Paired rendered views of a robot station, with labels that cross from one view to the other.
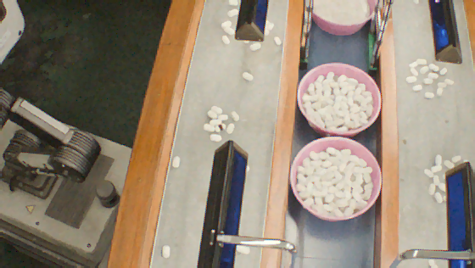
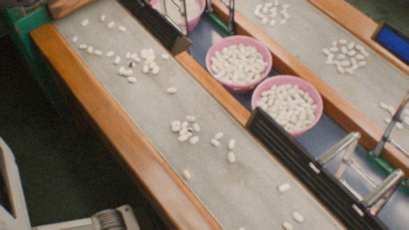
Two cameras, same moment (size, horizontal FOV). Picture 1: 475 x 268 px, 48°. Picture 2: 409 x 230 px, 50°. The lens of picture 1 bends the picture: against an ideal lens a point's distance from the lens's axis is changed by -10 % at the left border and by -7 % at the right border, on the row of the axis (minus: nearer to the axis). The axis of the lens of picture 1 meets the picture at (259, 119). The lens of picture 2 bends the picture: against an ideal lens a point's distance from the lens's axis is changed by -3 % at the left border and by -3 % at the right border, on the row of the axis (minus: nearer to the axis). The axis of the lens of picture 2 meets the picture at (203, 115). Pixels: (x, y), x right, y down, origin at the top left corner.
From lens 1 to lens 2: 0.67 m
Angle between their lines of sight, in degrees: 21
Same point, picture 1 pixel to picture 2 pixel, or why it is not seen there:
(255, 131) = (211, 117)
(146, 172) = (176, 197)
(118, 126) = (62, 217)
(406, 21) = not seen: outside the picture
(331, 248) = (319, 147)
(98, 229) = not seen: outside the picture
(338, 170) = (280, 99)
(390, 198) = (326, 90)
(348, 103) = (244, 61)
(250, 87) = (179, 95)
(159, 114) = (143, 156)
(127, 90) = (44, 188)
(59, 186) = not seen: outside the picture
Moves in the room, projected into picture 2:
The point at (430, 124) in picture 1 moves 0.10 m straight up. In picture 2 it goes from (300, 37) to (303, 20)
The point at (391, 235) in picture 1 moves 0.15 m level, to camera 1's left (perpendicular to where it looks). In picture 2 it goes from (350, 108) to (324, 132)
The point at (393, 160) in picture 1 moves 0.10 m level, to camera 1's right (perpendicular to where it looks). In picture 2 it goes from (305, 70) to (321, 57)
